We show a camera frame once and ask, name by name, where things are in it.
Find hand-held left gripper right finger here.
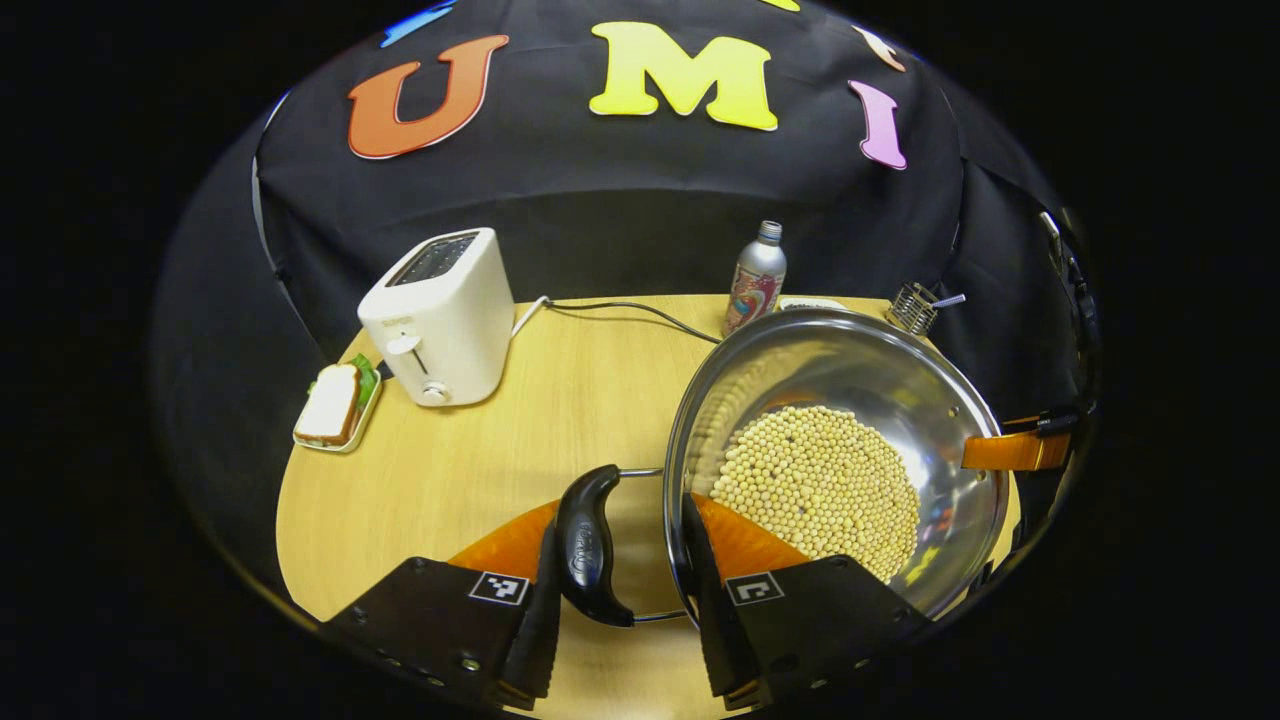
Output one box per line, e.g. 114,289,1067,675
680,492,931,713

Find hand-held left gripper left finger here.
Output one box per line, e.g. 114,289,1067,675
322,500,566,713

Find pile of yellow soybeans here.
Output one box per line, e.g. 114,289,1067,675
708,405,921,584

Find stainless steel pot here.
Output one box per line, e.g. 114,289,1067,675
555,308,1011,629

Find metal mesh utensil holder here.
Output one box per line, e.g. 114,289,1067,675
885,282,939,336

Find silver patterned bottle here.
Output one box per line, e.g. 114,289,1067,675
722,220,788,338

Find white bread sandwich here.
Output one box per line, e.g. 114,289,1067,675
296,355,381,447

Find white toaster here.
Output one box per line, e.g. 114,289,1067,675
357,227,517,408

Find black power cable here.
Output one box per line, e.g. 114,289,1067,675
545,299,723,345

